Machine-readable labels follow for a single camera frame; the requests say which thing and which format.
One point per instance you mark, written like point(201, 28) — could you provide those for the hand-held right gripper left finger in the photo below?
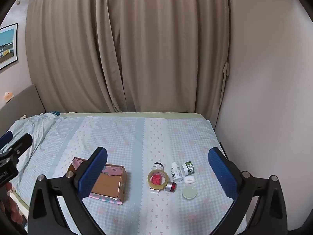
point(94, 173)

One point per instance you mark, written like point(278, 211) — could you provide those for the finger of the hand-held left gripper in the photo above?
point(22, 143)
point(6, 137)

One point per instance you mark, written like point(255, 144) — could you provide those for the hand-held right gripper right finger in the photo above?
point(221, 173)

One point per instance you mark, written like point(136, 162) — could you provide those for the brown cardboard box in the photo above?
point(107, 183)

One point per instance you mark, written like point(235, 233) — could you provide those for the green label white jar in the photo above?
point(188, 168)

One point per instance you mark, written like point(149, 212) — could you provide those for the white pill bottle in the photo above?
point(176, 173)

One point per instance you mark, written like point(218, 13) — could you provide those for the red jar silver lid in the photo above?
point(172, 187)

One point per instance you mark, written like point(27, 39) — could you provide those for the clear yellowish tape roll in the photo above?
point(149, 179)

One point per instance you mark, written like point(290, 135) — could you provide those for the small red box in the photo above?
point(157, 179)

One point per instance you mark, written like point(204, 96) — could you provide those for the crumpled pale blue quilt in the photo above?
point(36, 129)

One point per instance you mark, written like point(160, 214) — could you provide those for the small white eraser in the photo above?
point(189, 179)

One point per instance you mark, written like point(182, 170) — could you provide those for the pale green round lid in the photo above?
point(189, 192)

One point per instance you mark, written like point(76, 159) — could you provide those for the grey padded headboard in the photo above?
point(24, 102)

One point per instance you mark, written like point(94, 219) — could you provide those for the small orange white item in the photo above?
point(8, 96)

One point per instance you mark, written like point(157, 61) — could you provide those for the small teal item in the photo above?
point(54, 113)

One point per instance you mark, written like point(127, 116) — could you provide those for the checked pale blue bedsheet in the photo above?
point(146, 139)

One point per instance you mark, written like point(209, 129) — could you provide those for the white jar black lid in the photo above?
point(158, 166)

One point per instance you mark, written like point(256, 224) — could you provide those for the pale green mattress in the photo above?
point(134, 115)

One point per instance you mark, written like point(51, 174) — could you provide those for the beige curtain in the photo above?
point(146, 53)

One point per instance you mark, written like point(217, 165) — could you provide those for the framed wall poster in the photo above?
point(7, 46)

